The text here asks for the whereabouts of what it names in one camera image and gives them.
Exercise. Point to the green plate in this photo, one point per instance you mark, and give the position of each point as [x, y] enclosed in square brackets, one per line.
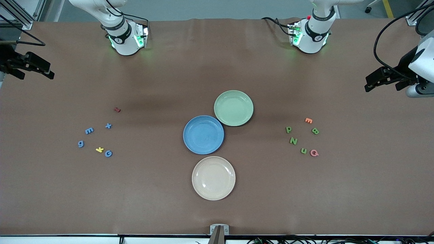
[233, 108]

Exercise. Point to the aluminium profile frame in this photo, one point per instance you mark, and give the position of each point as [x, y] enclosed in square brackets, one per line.
[412, 21]
[25, 23]

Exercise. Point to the base connector box green light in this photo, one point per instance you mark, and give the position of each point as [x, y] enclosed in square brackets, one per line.
[140, 35]
[294, 34]

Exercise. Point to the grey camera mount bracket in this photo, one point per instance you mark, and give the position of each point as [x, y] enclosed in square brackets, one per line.
[214, 229]

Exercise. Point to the blue foam lowercase g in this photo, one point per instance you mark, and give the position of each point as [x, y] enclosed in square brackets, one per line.
[81, 143]

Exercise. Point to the brown table mat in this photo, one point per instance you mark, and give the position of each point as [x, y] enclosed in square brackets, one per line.
[101, 203]

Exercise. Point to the yellow foam letter k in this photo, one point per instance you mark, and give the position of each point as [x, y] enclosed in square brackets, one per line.
[99, 149]

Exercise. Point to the orange foam letter m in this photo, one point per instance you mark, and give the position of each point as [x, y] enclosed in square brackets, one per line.
[308, 120]

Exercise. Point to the green foam letter u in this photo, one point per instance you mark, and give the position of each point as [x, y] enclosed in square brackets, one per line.
[303, 153]

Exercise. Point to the black chair caster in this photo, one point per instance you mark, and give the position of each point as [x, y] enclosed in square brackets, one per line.
[368, 10]

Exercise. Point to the green foam letter P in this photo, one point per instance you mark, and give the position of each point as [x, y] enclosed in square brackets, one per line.
[287, 129]

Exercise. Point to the pink foam letter Q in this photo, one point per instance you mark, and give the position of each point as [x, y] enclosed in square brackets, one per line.
[311, 153]

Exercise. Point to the beige plate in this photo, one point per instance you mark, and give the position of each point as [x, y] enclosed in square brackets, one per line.
[213, 178]

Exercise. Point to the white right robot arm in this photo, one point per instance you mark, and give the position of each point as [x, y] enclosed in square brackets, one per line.
[125, 44]

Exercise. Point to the blue foam capital G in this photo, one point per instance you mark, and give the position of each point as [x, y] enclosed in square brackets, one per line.
[105, 154]

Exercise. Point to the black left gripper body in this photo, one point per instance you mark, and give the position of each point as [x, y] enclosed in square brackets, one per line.
[404, 65]

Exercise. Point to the blue plate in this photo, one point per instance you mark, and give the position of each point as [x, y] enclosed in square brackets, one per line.
[203, 135]

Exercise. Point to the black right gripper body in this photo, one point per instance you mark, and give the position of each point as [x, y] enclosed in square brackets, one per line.
[7, 57]

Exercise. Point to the blue foam letter m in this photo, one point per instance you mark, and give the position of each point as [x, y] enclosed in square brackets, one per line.
[89, 130]

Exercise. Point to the green foam letter B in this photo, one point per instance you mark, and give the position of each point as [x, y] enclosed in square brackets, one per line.
[315, 130]

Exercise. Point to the green foam letter N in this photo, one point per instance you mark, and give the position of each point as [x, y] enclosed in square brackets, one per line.
[293, 141]

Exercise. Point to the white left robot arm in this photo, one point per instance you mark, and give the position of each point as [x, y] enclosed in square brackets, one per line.
[313, 40]

